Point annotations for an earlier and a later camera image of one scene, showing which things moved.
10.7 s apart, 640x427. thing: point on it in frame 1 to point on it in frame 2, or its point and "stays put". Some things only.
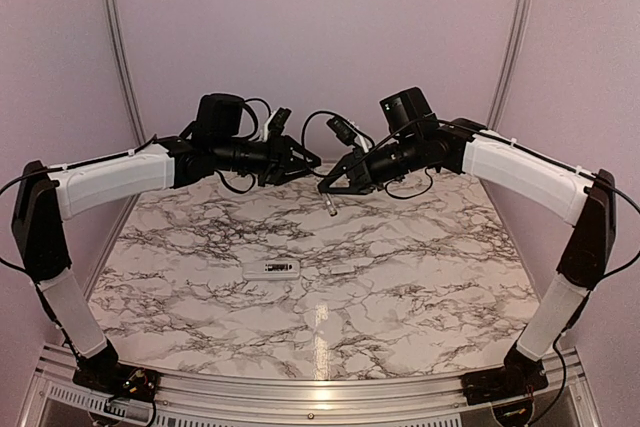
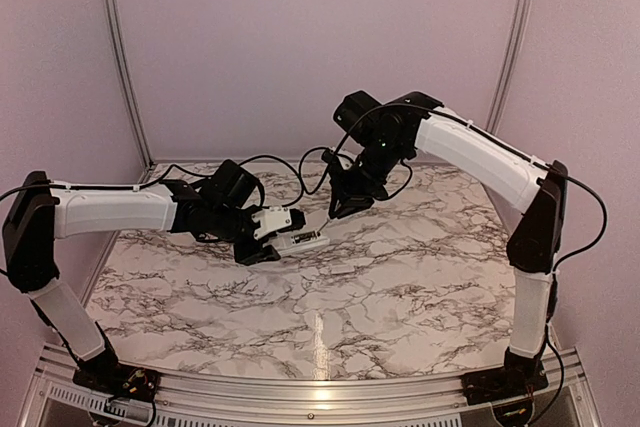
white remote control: [271, 271] to [298, 239]
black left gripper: [280, 160] to [258, 256]
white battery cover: [338, 269] stays put
